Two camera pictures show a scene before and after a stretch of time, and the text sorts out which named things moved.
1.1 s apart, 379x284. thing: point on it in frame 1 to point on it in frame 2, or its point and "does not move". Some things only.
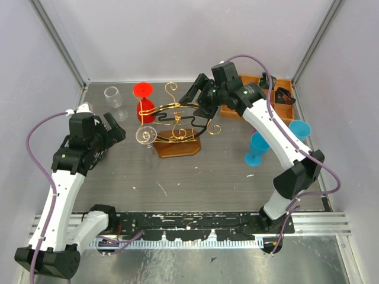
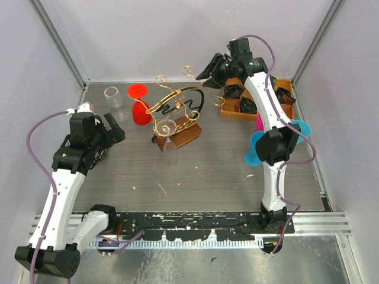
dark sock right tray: (282, 96) does not move
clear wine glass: (147, 135) to (167, 127)
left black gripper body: (103, 136) does not move
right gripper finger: (199, 83) to (211, 67)
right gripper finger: (208, 112) to (211, 82)
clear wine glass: (113, 98) does not move
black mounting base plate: (176, 226) does not move
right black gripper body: (211, 96) to (226, 72)
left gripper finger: (116, 132) does not move
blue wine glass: (301, 129) does not move
